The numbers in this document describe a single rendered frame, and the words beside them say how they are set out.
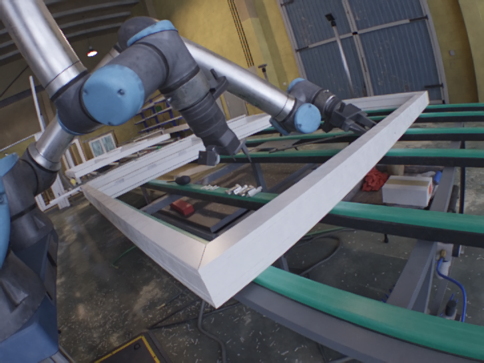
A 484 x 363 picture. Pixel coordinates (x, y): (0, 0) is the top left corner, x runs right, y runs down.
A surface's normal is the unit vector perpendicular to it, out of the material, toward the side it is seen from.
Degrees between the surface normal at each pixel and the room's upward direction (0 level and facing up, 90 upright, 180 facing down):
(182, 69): 102
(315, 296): 0
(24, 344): 90
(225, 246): 0
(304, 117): 94
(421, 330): 0
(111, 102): 115
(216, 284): 90
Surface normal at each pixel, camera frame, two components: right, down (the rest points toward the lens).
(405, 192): -0.71, 0.41
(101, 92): -0.21, 0.73
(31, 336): 0.60, 0.07
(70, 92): 0.43, 0.41
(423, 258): -0.29, -0.91
